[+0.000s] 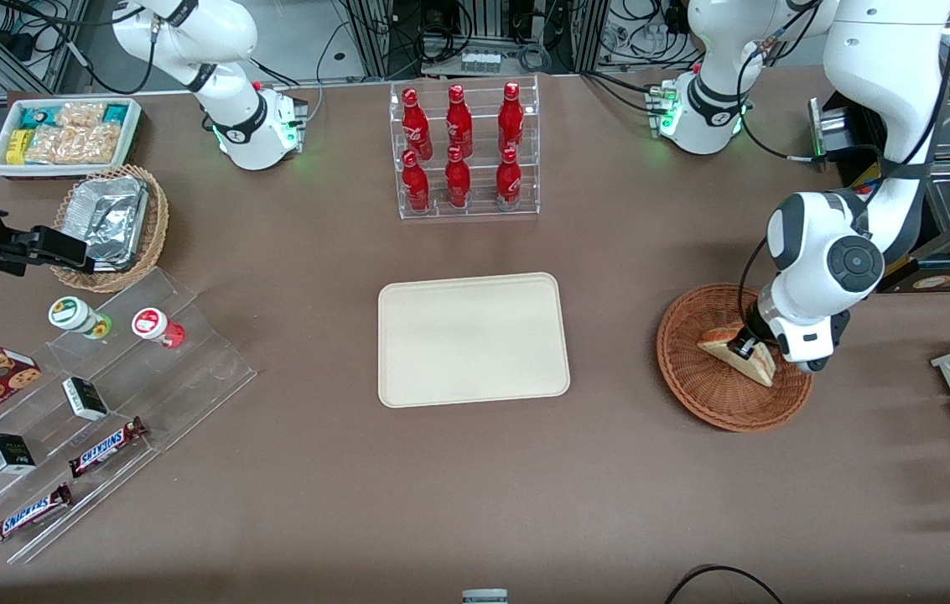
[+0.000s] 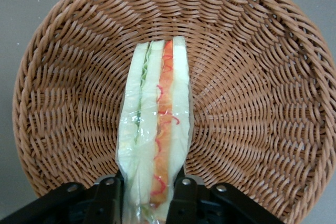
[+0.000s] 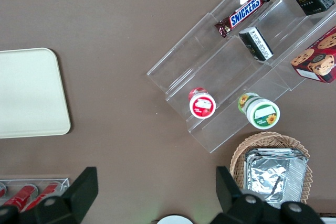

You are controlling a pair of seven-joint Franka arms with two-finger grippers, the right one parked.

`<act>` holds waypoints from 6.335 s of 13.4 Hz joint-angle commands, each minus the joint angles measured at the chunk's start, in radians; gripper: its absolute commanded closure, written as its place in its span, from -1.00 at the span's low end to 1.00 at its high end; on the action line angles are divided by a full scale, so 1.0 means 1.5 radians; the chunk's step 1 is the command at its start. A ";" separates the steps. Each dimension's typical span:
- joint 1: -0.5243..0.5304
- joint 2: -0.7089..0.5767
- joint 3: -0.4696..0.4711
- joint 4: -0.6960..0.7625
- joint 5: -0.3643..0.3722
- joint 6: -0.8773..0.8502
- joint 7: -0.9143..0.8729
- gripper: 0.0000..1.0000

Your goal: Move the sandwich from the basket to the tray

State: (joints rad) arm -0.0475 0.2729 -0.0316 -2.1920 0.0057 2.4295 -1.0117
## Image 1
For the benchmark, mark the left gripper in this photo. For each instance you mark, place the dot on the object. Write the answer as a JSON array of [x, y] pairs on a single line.
[[752, 329]]

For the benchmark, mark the triangular sandwich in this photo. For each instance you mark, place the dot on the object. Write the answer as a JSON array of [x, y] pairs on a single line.
[[726, 346]]

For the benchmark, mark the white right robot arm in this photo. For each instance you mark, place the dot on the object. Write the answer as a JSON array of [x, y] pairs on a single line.
[[231, 126]]

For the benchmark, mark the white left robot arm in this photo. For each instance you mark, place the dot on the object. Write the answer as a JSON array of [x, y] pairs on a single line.
[[860, 50]]

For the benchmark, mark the brown round wicker basket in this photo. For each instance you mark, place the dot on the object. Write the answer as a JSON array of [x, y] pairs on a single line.
[[709, 394]]

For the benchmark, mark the light tan wicker basket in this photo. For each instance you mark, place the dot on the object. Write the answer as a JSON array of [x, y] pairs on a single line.
[[158, 218]]

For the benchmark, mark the cream plastic tray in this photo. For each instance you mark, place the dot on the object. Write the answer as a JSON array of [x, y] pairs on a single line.
[[474, 340]]

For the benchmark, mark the green lid yogurt cup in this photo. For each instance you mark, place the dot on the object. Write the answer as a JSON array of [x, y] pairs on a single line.
[[72, 313]]

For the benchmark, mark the aluminium foil container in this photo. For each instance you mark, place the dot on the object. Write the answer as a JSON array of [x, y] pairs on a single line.
[[110, 214]]

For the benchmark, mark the white plastic snack bin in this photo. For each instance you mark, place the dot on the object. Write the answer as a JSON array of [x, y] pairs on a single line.
[[64, 170]]

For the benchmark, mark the yellow snack pack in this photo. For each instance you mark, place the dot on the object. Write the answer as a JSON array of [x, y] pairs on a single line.
[[17, 147]]

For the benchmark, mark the large clear cracker bag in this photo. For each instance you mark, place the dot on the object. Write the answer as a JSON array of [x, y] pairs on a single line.
[[76, 144]]

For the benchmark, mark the red lid yogurt cup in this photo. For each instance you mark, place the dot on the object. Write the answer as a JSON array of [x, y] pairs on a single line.
[[152, 323]]

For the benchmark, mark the green white snack pack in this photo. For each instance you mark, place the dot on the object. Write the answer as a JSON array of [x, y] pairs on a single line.
[[36, 116]]

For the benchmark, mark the small clear cracker bag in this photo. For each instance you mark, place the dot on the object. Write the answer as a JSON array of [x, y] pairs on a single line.
[[80, 113]]

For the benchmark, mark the small black carton box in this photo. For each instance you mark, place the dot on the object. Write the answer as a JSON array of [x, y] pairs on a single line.
[[85, 398], [8, 453]]

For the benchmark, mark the teal snack pack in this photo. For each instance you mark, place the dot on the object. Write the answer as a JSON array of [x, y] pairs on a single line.
[[116, 113]]

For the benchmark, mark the clear acrylic stepped display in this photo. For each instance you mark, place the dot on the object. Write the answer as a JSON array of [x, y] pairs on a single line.
[[189, 386]]

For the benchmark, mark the Snickers chocolate bar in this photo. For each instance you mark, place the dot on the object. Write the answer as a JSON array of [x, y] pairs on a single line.
[[106, 449], [28, 513]]

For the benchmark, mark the grey metal box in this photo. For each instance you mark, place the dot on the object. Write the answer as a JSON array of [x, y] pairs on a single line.
[[831, 134]]

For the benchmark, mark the red cola bottle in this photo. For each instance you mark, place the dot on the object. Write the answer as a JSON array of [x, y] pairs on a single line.
[[459, 122], [458, 180], [416, 184], [416, 126], [509, 180], [511, 117]]

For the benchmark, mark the clear acrylic bottle rack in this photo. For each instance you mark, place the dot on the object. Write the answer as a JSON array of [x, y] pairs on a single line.
[[483, 210]]

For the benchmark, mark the small grey device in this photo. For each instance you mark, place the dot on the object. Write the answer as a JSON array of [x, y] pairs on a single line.
[[485, 596]]

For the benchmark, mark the white power strip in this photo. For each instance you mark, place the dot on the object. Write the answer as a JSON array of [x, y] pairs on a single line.
[[481, 61]]

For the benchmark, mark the aluminium profile frame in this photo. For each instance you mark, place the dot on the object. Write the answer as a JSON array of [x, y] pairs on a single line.
[[374, 38]]

